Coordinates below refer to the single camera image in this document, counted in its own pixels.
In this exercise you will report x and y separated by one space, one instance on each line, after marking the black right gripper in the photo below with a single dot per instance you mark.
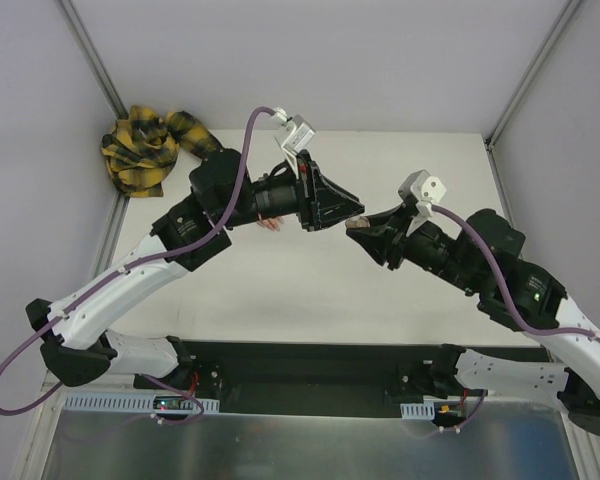
400 240

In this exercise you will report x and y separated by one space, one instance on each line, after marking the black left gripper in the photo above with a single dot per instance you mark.
305 192

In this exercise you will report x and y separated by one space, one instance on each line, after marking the clear nail polish bottle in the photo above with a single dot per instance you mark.
357 222

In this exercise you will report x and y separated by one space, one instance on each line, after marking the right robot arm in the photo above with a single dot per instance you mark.
484 261

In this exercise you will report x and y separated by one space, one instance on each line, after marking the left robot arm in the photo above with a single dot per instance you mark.
78 343

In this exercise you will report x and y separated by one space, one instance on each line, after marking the mannequin hand with painted nails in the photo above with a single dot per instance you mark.
273 224

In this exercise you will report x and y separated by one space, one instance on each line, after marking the yellow plaid shirt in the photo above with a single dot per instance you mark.
142 150

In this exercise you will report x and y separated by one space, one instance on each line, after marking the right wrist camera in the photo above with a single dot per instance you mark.
427 191

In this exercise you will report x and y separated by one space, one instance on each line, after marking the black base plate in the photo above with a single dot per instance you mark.
332 380

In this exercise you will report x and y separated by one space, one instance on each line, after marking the right white cable duct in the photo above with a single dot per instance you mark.
429 410

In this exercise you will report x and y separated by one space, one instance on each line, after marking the white cable duct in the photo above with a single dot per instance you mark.
429 410
130 403

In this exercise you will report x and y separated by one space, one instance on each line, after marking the aluminium frame post right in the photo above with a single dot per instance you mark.
540 59

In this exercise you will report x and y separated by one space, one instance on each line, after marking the aluminium frame post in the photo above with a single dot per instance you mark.
540 59
94 61

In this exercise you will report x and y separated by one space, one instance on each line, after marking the left white cable duct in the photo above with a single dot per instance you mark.
130 403

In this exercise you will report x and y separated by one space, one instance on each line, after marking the aluminium frame post left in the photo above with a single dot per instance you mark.
94 61

